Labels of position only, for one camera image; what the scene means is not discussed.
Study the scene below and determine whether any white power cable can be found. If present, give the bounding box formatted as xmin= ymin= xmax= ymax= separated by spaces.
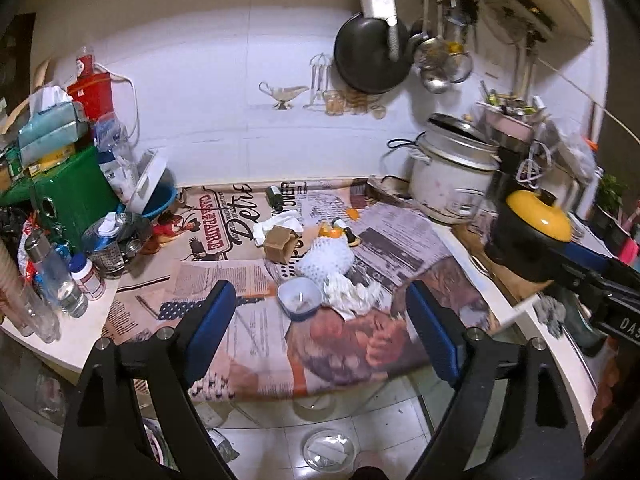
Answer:
xmin=95 ymin=62 xmax=139 ymax=147

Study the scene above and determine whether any brown paper mat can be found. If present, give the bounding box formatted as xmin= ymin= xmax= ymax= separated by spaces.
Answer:
xmin=452 ymin=222 xmax=551 ymax=307

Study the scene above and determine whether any red label bottle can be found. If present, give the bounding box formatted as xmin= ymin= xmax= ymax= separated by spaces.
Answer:
xmin=75 ymin=46 xmax=96 ymax=79

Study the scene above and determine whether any range hood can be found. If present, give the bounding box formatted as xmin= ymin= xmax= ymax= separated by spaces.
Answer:
xmin=482 ymin=0 xmax=559 ymax=41

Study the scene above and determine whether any pink container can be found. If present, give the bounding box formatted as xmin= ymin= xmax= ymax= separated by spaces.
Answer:
xmin=620 ymin=237 xmax=640 ymax=272

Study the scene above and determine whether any pink utensil holder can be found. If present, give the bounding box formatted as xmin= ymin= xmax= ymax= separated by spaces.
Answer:
xmin=475 ymin=82 xmax=551 ymax=145

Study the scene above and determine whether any yellow flat box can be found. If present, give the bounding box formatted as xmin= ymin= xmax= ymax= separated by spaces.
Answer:
xmin=27 ymin=144 xmax=77 ymax=172

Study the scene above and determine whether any white pill bottle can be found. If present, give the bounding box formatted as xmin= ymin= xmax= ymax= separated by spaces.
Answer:
xmin=69 ymin=254 xmax=106 ymax=299

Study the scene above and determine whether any clear plastic cup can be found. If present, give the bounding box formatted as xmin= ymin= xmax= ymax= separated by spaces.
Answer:
xmin=0 ymin=260 xmax=61 ymax=344

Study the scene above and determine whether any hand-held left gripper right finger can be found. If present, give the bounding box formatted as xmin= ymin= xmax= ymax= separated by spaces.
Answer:
xmin=405 ymin=280 xmax=588 ymax=480

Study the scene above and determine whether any wire mesh strainer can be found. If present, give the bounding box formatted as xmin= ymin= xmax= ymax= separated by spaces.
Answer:
xmin=416 ymin=35 xmax=474 ymax=84

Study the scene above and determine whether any black power cable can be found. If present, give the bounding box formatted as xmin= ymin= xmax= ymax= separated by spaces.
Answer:
xmin=381 ymin=137 xmax=427 ymax=196

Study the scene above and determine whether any vintage print paper sheet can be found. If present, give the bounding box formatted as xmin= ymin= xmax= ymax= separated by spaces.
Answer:
xmin=170 ymin=180 xmax=362 ymax=262

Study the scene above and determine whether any potted green plant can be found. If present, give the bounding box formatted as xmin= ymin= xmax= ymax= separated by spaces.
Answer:
xmin=595 ymin=172 xmax=630 ymax=217

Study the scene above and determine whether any clear plastic bag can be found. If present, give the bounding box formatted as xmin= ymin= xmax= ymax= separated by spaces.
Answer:
xmin=545 ymin=120 xmax=599 ymax=187

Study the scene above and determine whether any black wok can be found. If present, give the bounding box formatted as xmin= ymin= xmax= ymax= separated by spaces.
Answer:
xmin=333 ymin=12 xmax=414 ymax=95

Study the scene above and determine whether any clear bottle with metal cap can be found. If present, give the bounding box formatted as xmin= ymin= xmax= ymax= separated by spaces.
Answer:
xmin=24 ymin=230 xmax=89 ymax=319

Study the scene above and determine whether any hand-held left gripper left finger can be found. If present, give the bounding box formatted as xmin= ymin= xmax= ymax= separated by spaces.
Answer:
xmin=57 ymin=280 xmax=238 ymax=480

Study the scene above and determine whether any black pot with yellow lid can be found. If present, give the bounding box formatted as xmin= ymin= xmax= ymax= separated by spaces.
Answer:
xmin=485 ymin=187 xmax=574 ymax=283

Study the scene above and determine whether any red plastic jar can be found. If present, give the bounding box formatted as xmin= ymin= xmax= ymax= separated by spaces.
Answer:
xmin=66 ymin=72 xmax=114 ymax=122

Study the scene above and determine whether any white coiled cable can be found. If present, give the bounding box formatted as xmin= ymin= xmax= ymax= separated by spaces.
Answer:
xmin=517 ymin=142 xmax=554 ymax=189

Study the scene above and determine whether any large white paper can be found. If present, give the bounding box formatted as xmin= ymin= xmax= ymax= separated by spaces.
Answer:
xmin=322 ymin=275 xmax=386 ymax=319

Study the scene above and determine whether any text newspaper sheet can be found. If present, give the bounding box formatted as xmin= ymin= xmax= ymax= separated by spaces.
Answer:
xmin=102 ymin=259 xmax=282 ymax=352

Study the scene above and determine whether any green metal box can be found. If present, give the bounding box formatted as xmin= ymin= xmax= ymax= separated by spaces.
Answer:
xmin=0 ymin=146 xmax=121 ymax=257

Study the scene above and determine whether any blue plastic basin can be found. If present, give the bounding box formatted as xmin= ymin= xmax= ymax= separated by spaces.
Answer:
xmin=120 ymin=182 xmax=179 ymax=222

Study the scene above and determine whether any grey cloth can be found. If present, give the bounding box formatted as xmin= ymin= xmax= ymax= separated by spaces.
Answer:
xmin=536 ymin=294 xmax=569 ymax=337

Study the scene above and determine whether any perforated metal utensil holder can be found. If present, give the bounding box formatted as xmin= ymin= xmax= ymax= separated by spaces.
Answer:
xmin=81 ymin=211 xmax=154 ymax=281

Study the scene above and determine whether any small cardboard box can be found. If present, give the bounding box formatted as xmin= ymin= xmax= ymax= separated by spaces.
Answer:
xmin=262 ymin=225 xmax=301 ymax=264

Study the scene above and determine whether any wooden pole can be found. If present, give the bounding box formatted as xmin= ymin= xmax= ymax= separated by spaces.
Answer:
xmin=537 ymin=55 xmax=640 ymax=137

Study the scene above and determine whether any white rice cooker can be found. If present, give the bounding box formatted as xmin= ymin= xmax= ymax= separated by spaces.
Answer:
xmin=407 ymin=112 xmax=502 ymax=224

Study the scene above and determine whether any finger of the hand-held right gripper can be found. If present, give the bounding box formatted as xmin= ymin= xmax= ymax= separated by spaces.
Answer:
xmin=547 ymin=255 xmax=608 ymax=306
xmin=562 ymin=241 xmax=623 ymax=276

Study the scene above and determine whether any black appliance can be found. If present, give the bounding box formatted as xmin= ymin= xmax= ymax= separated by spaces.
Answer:
xmin=492 ymin=141 xmax=537 ymax=201

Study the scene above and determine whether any white plastic lid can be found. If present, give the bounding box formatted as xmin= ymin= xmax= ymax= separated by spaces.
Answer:
xmin=122 ymin=149 xmax=169 ymax=207

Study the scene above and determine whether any blue plastic bowl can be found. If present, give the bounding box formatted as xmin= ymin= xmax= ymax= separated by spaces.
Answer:
xmin=276 ymin=276 xmax=324 ymax=322

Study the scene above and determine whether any colour photo newspaper sheet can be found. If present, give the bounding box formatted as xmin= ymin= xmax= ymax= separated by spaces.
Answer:
xmin=189 ymin=255 xmax=502 ymax=402

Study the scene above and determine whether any person's right forearm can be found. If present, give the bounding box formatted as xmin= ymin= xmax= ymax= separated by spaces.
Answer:
xmin=593 ymin=338 xmax=623 ymax=423

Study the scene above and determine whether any white foam fruit net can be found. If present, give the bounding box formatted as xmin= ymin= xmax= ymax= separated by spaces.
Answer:
xmin=295 ymin=235 xmax=356 ymax=286

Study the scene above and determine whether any small white tissue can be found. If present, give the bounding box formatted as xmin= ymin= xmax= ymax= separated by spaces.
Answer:
xmin=252 ymin=209 xmax=304 ymax=246

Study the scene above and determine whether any blue printed plastic bag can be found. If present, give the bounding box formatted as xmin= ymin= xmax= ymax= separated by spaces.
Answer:
xmin=92 ymin=112 xmax=139 ymax=202

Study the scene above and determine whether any small metal ladle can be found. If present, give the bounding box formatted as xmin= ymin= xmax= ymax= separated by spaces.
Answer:
xmin=409 ymin=0 xmax=432 ymax=54

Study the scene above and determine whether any teal tissue pack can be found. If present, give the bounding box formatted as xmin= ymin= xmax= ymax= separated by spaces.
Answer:
xmin=18 ymin=86 xmax=91 ymax=164

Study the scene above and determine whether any grey newspaper sheet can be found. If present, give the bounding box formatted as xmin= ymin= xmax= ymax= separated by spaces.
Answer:
xmin=350 ymin=200 xmax=482 ymax=312

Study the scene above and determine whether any bag-lined waste bin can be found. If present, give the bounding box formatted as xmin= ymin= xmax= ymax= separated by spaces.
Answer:
xmin=142 ymin=417 xmax=168 ymax=468

